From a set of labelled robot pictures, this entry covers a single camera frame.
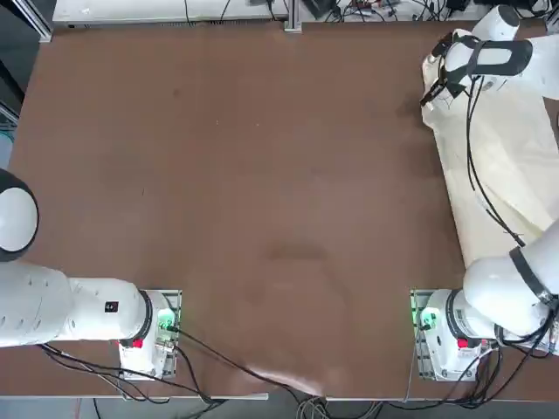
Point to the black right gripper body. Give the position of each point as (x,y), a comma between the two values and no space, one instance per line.
(452,85)

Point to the beige tablecloth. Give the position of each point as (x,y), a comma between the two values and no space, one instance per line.
(515,144)

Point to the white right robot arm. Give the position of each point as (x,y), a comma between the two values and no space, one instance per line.
(489,279)

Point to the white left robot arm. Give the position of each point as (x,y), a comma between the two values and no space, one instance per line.
(35,301)

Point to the small black box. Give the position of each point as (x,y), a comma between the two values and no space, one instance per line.
(459,5)

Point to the white panel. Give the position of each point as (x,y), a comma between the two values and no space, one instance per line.
(131,11)

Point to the dark cabinet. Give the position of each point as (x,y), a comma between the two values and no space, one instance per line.
(8,65)

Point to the aluminium bracket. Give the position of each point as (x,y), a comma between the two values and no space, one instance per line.
(553,25)

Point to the aluminium profile post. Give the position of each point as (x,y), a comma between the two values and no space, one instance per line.
(293,15)

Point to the aluminium edge rail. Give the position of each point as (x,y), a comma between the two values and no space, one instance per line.
(240,396)

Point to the aluminium frame bar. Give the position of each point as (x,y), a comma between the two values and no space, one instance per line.
(37,22)

